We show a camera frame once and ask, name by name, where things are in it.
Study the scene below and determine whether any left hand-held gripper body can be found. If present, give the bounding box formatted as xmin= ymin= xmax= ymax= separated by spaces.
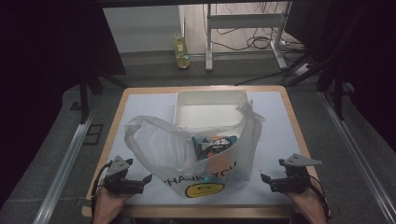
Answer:
xmin=104 ymin=155 xmax=146 ymax=196

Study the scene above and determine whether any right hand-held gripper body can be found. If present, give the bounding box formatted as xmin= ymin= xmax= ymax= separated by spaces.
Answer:
xmin=269 ymin=153 xmax=323 ymax=194

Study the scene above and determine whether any translucent plastic shopping bag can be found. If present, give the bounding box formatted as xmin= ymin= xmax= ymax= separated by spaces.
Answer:
xmin=123 ymin=100 xmax=266 ymax=200

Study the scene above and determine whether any blue potato chip packet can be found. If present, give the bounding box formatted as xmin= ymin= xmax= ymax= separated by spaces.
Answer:
xmin=191 ymin=133 xmax=240 ymax=162

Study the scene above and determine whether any person's left hand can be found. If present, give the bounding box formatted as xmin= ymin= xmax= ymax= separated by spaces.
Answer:
xmin=92 ymin=187 xmax=134 ymax=220

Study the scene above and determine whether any person's right hand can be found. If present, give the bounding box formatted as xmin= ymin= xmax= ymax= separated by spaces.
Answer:
xmin=284 ymin=186 xmax=327 ymax=219

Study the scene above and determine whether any pale blue table mat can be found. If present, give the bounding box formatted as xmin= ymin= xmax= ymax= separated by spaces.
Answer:
xmin=92 ymin=91 xmax=318 ymax=207

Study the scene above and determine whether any black metal stand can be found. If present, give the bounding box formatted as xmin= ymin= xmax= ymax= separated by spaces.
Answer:
xmin=78 ymin=70 xmax=129 ymax=125
xmin=279 ymin=50 xmax=347 ymax=121

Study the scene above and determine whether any white plastic bin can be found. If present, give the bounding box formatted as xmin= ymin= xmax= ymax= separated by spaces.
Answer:
xmin=173 ymin=89 xmax=253 ymax=131

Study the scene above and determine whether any white power strip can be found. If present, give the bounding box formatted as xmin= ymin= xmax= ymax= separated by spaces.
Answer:
xmin=279 ymin=38 xmax=305 ymax=53

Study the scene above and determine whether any yellow plastic bottle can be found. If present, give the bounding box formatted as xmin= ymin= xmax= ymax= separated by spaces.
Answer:
xmin=173 ymin=29 xmax=191 ymax=70

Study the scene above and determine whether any dark curtain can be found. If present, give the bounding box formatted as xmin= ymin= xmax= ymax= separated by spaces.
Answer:
xmin=284 ymin=0 xmax=396 ymax=153
xmin=0 ymin=0 xmax=127 ymax=206

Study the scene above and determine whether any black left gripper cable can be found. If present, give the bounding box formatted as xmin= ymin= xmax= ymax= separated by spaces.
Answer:
xmin=91 ymin=160 xmax=114 ymax=222

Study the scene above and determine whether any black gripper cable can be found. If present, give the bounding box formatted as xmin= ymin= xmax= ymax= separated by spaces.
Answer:
xmin=307 ymin=176 xmax=332 ymax=220
xmin=91 ymin=160 xmax=114 ymax=222

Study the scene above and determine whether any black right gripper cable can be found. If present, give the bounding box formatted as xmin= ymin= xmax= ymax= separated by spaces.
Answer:
xmin=307 ymin=176 xmax=332 ymax=220

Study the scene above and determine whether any black floor bracket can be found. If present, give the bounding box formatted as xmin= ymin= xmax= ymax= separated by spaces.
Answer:
xmin=81 ymin=123 xmax=105 ymax=146

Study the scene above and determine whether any aluminium floor rail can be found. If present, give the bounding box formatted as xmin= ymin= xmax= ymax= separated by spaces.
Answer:
xmin=32 ymin=105 xmax=98 ymax=224
xmin=319 ymin=91 xmax=396 ymax=224

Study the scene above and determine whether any long black floor cable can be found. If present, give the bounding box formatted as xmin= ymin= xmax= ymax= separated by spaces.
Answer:
xmin=233 ymin=68 xmax=288 ymax=87

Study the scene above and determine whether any tangle of black floor cables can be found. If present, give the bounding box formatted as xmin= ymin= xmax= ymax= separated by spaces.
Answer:
xmin=214 ymin=3 xmax=283 ymax=52

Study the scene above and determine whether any white metal desk frame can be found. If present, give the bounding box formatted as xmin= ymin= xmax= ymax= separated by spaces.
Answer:
xmin=204 ymin=2 xmax=290 ymax=72

